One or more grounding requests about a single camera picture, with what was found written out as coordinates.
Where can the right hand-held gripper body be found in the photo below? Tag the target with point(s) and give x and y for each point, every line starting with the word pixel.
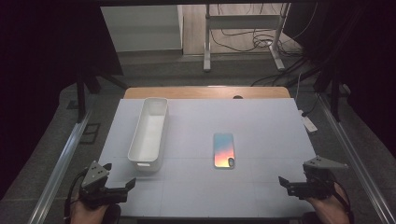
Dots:
pixel 317 186

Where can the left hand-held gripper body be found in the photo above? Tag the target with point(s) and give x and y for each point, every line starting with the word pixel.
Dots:
pixel 95 175

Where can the white plastic storage bin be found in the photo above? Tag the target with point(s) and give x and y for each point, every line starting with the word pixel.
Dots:
pixel 149 137

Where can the iridescent smartphone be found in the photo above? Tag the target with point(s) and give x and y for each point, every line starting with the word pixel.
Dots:
pixel 223 151

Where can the person's right hand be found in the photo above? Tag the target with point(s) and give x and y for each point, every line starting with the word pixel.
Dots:
pixel 333 210

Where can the person's left hand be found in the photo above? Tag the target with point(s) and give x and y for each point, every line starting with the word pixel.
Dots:
pixel 87 214

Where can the white paper tag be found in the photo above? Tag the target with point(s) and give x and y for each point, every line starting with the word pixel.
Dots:
pixel 308 123

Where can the white table mat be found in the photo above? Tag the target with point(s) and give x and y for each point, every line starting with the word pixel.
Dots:
pixel 249 124

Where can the black metal stand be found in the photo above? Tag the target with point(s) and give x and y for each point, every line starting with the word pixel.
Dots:
pixel 81 96
pixel 335 96

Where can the wooden table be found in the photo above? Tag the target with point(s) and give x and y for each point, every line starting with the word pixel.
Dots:
pixel 186 92

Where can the dark curtain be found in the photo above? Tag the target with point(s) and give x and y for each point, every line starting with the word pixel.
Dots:
pixel 367 62
pixel 37 77

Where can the white cabinet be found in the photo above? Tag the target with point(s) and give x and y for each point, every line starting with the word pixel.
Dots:
pixel 140 28

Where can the aluminium rail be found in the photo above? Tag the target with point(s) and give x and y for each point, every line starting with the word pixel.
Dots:
pixel 358 165
pixel 59 174

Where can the black square floor frame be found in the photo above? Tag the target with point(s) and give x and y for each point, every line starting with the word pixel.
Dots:
pixel 90 133

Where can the white metal stand frame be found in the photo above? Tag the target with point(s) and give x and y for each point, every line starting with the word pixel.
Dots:
pixel 207 46

